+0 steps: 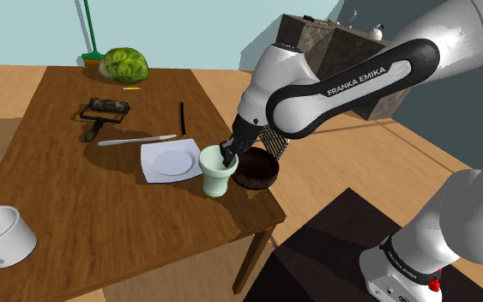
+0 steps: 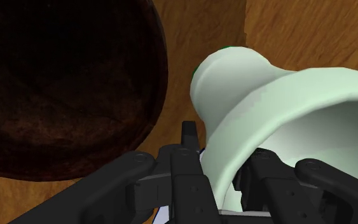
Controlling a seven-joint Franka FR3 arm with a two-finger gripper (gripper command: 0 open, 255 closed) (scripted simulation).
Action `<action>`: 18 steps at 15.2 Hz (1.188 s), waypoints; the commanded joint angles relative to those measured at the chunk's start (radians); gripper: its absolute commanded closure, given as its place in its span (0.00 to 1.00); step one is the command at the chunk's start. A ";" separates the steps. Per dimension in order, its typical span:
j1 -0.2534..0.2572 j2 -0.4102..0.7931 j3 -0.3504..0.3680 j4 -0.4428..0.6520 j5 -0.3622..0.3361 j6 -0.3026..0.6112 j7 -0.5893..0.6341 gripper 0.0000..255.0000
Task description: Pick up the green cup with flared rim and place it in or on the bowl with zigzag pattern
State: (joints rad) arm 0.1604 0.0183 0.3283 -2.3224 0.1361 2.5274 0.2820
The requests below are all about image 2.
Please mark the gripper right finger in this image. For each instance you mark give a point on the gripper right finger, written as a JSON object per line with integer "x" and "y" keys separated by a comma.
{"x": 290, "y": 192}

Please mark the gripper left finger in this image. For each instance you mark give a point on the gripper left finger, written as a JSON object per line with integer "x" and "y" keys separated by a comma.
{"x": 185, "y": 186}

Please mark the pale green vase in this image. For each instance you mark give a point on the pale green vase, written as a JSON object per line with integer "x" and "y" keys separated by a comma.
{"x": 259, "y": 108}

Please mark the dark brown bowl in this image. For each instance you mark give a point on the dark brown bowl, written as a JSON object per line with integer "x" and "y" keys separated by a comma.
{"x": 67, "y": 90}

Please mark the wooden table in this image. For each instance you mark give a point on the wooden table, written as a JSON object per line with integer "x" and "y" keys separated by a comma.
{"x": 197, "y": 28}

